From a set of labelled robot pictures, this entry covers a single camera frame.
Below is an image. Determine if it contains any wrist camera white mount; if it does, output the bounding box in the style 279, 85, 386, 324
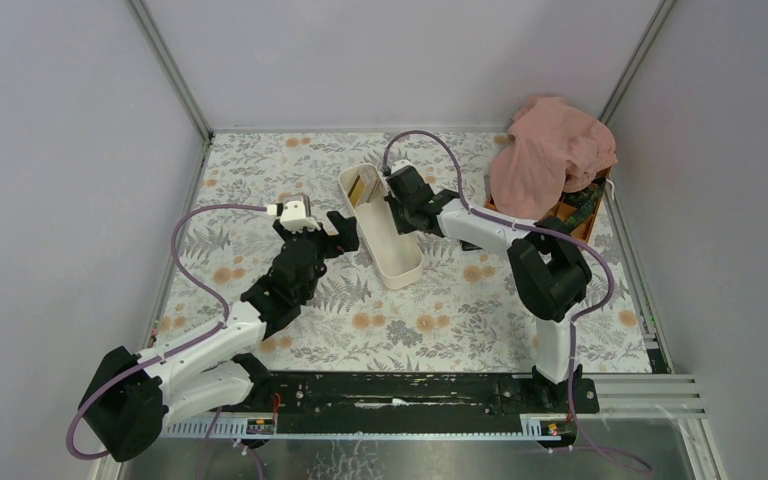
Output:
266, 194, 321, 233
381, 160, 412, 177

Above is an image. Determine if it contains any cream plastic oblong tray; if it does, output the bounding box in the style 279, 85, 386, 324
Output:
338, 163, 424, 290

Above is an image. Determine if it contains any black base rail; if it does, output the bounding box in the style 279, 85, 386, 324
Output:
227, 371, 600, 436

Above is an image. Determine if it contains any floral patterned table mat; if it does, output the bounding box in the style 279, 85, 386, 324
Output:
150, 131, 654, 374

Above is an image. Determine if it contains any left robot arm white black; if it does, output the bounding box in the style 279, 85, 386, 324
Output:
66, 203, 360, 462

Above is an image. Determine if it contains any pink cloth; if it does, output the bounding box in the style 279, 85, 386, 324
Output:
488, 94, 618, 220

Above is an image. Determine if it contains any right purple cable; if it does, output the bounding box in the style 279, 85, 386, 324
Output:
381, 129, 654, 478

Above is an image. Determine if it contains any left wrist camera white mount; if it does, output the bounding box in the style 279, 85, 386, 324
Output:
266, 194, 321, 233

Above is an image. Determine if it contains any wooden organizer box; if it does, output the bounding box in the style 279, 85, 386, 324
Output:
484, 167, 614, 242

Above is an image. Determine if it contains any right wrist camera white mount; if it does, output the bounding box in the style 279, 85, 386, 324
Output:
381, 160, 412, 177

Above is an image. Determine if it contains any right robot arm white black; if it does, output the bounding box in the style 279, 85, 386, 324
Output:
383, 163, 592, 385

